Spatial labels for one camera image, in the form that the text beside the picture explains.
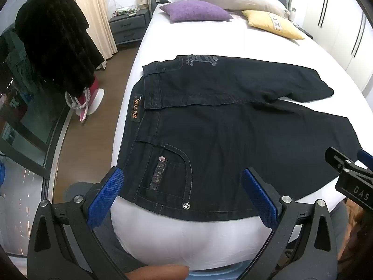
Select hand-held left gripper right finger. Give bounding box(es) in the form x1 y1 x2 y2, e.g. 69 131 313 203
230 168 354 280

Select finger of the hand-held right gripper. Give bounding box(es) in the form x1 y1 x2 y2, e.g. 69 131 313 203
357 149 373 171
325 147 355 178

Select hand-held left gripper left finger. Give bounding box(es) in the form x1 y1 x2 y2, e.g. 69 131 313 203
28 166 146 280

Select black denim pants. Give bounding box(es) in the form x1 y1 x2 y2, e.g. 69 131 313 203
112 54 365 222

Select person's left hand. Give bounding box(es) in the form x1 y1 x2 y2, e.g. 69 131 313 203
125 264 190 280

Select orange patterned cloth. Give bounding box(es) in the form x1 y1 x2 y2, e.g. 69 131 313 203
341 200 373 269

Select pink and white floor stand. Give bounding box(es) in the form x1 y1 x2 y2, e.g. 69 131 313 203
66 77 105 123

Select dark grey nightstand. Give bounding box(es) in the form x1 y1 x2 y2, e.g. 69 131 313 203
293 22 314 40
108 7 150 46

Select white wardrobe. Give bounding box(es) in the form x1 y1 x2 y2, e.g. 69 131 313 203
301 0 373 94

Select yellow cushion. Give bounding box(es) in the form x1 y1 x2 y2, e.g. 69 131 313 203
241 10 306 40

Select white bed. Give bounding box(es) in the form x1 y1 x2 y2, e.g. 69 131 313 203
111 3 373 269

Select black coat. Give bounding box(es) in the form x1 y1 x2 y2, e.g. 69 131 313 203
14 0 98 97

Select clear plastic box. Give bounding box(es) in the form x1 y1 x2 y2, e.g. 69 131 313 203
113 6 137 17

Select cream curtain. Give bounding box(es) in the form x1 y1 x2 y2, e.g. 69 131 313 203
71 0 118 56

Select purple cushion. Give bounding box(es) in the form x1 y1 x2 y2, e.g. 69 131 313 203
159 0 234 22

